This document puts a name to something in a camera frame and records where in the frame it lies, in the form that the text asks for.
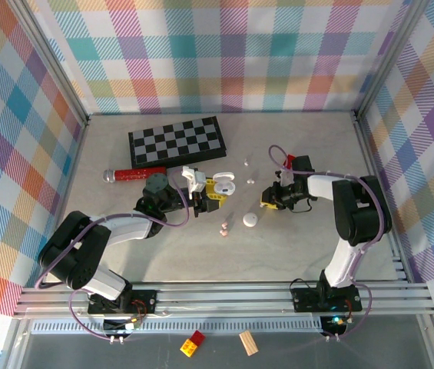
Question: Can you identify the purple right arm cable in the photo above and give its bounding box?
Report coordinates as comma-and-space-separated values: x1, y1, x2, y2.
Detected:
269, 145, 394, 342

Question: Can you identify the black power board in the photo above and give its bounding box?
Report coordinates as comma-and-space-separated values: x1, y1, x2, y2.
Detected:
102, 317, 143, 334
320, 314, 349, 336

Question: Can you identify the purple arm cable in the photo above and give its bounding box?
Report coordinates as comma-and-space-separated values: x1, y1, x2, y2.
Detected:
269, 145, 394, 342
34, 168, 191, 343

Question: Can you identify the yellow building brick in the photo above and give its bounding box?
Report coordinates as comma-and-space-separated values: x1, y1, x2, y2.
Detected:
179, 337, 199, 357

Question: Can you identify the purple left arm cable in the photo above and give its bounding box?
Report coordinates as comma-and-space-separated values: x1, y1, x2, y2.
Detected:
34, 168, 191, 343

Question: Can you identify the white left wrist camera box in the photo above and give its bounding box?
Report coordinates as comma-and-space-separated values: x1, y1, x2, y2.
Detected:
181, 165, 207, 201

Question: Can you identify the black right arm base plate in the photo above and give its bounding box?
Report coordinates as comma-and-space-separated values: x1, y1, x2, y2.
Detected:
291, 286, 363, 313

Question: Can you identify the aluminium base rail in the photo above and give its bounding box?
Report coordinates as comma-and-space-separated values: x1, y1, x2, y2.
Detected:
12, 282, 434, 320

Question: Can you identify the wooden block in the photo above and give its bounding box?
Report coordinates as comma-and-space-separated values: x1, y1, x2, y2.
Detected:
238, 331, 260, 357

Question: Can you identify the red glitter toy microphone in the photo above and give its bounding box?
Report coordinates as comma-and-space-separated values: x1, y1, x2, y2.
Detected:
103, 165, 167, 184

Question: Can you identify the aluminium frame post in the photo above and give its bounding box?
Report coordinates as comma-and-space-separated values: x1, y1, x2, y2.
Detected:
7, 0, 90, 128
353, 0, 431, 124

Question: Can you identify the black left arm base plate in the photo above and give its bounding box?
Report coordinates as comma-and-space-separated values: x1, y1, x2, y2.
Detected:
87, 290, 157, 314

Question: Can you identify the black left power board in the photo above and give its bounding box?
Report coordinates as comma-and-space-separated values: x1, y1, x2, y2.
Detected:
102, 317, 143, 334

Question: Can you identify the black grey folding chessboard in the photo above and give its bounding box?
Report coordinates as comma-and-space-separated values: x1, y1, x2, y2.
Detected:
128, 116, 227, 170

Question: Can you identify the grey slotted cable duct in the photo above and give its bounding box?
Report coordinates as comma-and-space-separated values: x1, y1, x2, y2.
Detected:
31, 319, 352, 335

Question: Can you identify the black right power board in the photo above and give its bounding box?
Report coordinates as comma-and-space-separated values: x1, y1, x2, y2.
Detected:
320, 314, 349, 336

